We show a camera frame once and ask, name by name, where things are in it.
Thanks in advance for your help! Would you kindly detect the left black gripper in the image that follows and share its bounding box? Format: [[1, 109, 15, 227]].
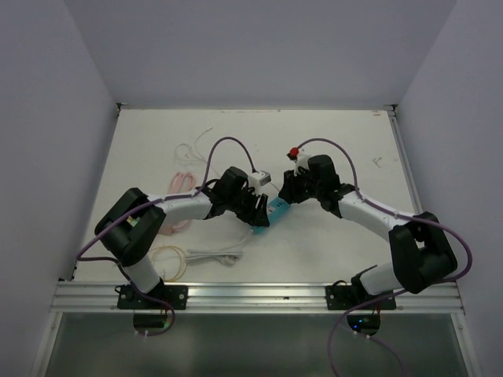
[[226, 185, 269, 226]]

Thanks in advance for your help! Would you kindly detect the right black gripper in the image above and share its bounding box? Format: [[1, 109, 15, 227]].
[[278, 166, 322, 205]]

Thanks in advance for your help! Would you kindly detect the thin white usb cable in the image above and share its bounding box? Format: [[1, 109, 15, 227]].
[[174, 125, 214, 168]]

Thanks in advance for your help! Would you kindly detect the teal power strip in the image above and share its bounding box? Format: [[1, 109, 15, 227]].
[[252, 196, 292, 235]]

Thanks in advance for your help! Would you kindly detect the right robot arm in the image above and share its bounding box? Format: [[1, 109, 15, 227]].
[[279, 148, 457, 309]]

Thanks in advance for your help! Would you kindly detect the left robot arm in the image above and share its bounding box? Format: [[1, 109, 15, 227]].
[[94, 167, 270, 309]]

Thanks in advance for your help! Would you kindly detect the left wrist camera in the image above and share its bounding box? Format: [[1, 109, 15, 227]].
[[248, 170, 271, 188]]

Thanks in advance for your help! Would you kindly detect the white power strip cord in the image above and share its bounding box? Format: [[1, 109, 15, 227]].
[[186, 229, 255, 267]]

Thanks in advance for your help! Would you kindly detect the pink power cord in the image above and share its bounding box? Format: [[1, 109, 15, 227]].
[[160, 171, 197, 236]]

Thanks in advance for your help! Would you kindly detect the yellow usb cable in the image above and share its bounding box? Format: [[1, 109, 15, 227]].
[[151, 245, 189, 282]]

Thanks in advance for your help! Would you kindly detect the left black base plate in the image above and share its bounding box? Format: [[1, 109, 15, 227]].
[[114, 284, 189, 310]]

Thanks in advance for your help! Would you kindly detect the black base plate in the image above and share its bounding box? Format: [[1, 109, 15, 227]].
[[114, 284, 189, 310], [325, 280, 397, 310]]

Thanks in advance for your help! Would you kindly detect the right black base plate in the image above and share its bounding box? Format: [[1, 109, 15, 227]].
[[325, 280, 397, 310]]

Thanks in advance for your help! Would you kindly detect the aluminium rail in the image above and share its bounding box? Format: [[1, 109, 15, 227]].
[[50, 281, 464, 314]]

